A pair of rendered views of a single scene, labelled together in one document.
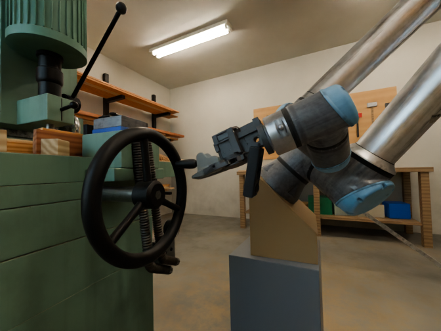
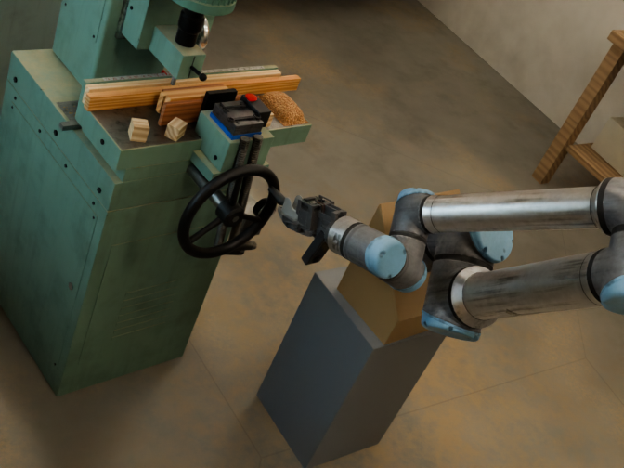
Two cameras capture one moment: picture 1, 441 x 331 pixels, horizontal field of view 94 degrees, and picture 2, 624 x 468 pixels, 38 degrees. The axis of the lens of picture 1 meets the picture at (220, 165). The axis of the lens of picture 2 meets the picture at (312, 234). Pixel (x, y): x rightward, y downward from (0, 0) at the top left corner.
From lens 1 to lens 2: 181 cm
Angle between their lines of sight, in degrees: 40
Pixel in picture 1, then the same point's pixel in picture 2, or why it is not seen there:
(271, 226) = (367, 279)
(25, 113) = (159, 49)
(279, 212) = not seen: hidden behind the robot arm
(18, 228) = (139, 191)
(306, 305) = (350, 366)
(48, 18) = not seen: outside the picture
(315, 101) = (362, 246)
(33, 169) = (157, 155)
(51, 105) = (183, 66)
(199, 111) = not seen: outside the picture
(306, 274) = (363, 344)
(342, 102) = (371, 262)
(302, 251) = (378, 324)
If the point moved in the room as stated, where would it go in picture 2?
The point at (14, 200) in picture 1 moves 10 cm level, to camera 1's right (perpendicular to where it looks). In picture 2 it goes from (142, 175) to (175, 197)
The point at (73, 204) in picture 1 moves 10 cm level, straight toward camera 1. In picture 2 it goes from (175, 176) to (175, 201)
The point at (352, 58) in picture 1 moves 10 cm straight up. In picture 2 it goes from (475, 210) to (497, 174)
